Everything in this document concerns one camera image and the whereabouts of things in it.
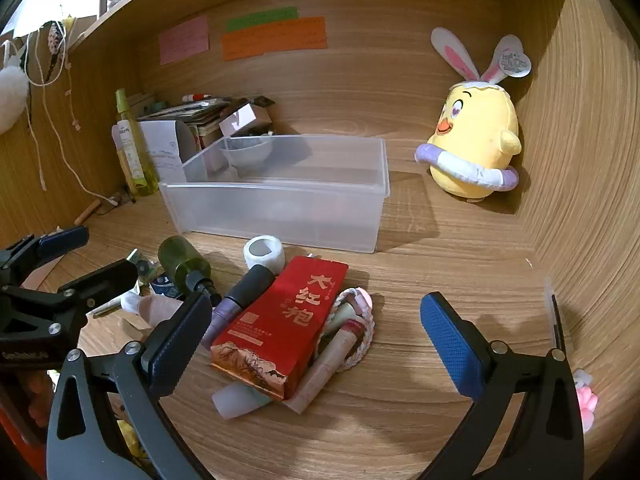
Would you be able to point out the yellow spray bottle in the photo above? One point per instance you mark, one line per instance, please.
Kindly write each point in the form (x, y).
(132, 155)

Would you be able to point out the green sticky note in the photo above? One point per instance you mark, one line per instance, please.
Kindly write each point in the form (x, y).
(260, 19)

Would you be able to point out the white paper sheet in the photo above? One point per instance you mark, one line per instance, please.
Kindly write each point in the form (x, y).
(160, 150)

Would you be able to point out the small patterned packet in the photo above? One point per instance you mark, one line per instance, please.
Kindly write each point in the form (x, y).
(141, 264)

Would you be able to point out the stack of books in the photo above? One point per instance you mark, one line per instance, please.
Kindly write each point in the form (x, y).
(195, 110)

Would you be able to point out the pink card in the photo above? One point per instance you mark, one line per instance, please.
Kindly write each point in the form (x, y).
(157, 310)

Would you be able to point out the white bowl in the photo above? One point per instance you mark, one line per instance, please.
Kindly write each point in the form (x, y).
(246, 152)

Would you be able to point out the pink flower toy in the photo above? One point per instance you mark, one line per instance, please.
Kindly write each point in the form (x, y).
(585, 400)

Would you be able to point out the black thin rod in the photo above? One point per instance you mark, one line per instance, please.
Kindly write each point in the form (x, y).
(558, 325)

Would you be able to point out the purple tube with black cap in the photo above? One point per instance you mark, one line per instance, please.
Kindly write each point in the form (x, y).
(250, 285)

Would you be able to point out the white teal tube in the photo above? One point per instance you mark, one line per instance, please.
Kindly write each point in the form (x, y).
(232, 400)

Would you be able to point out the yellow chick plush toy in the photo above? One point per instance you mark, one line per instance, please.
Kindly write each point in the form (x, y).
(480, 130)

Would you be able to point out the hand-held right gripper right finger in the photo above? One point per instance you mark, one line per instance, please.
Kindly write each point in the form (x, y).
(450, 340)

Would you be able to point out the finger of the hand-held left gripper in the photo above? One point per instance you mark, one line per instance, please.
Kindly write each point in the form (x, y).
(110, 277)
(60, 241)

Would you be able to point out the green glass bottle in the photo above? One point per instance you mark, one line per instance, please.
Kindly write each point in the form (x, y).
(180, 257)

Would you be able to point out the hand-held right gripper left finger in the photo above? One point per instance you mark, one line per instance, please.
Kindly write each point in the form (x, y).
(175, 350)

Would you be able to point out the small pink white box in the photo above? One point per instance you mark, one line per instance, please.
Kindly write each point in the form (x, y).
(245, 117)

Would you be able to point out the orange sticky note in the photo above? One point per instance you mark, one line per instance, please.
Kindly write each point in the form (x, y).
(275, 39)

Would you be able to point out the white small tube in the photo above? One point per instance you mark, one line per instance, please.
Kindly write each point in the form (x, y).
(125, 302)

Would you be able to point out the pink sticky note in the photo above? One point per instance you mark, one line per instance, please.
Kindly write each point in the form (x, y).
(184, 40)

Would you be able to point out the white tape roll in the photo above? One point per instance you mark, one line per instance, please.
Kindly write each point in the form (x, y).
(264, 255)

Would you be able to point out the red white marker pen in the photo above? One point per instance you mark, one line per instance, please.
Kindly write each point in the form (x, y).
(196, 97)

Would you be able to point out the pink cream tube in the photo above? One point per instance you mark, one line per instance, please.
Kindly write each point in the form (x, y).
(325, 365)

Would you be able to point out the white fluffy pompom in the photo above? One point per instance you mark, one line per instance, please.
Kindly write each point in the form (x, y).
(10, 95)

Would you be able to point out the red tea packet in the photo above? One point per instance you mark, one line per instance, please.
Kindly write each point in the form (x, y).
(280, 325)

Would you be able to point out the clear plastic storage bin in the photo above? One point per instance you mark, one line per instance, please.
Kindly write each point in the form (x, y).
(280, 210)

